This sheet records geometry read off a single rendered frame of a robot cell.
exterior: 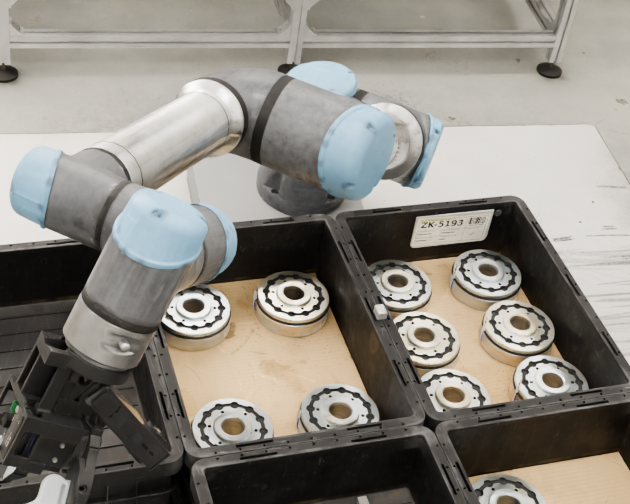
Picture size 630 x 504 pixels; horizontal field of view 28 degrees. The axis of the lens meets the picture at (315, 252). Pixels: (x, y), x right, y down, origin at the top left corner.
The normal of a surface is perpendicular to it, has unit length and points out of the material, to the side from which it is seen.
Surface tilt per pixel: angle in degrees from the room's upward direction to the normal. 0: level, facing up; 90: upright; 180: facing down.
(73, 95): 0
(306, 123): 45
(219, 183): 3
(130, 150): 31
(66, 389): 76
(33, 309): 0
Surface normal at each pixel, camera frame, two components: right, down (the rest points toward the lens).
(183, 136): 0.82, -0.33
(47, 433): 0.40, 0.45
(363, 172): 0.87, 0.38
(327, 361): 0.13, -0.74
